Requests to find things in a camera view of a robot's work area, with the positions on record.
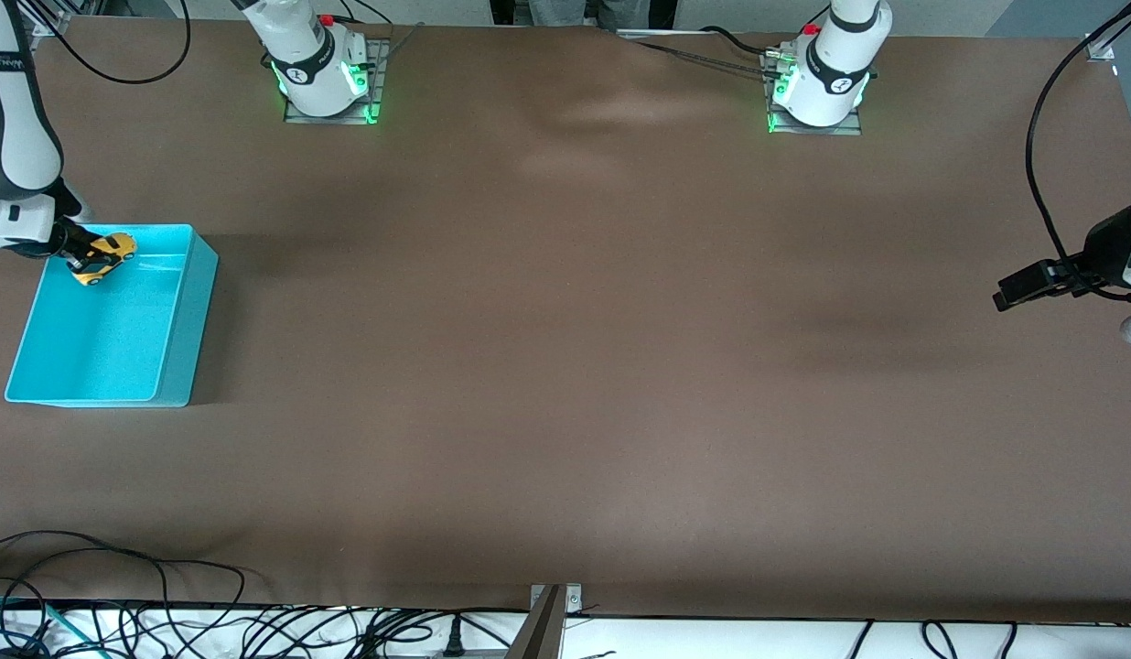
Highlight yellow toy beetle car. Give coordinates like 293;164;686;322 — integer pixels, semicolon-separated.
69;232;138;286

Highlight turquoise plastic bin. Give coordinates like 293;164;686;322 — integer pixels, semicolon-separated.
5;223;221;409

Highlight brown table cover sheet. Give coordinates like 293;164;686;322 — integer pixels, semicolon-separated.
0;18;1131;623

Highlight person in grey trousers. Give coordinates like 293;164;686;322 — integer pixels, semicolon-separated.
492;0;676;30

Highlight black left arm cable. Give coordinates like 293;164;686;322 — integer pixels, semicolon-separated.
1026;0;1131;303

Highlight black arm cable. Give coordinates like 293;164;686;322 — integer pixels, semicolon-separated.
16;0;191;86
1026;0;1131;303

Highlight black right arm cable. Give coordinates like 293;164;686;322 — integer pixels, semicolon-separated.
16;0;191;86

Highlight aluminium frame profile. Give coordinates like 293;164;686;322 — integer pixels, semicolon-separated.
0;0;77;39

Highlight long looping black cable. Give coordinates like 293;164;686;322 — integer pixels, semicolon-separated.
0;531;246;659

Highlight teal cable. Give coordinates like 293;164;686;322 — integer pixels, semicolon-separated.
0;595;77;655

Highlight black cable along table edge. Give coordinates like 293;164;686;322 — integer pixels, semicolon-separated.
620;27;786;76

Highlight tangled black cables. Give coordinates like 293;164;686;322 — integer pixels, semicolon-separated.
0;600;530;659

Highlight metal camera pole bracket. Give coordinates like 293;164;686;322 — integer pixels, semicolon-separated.
509;583;585;659

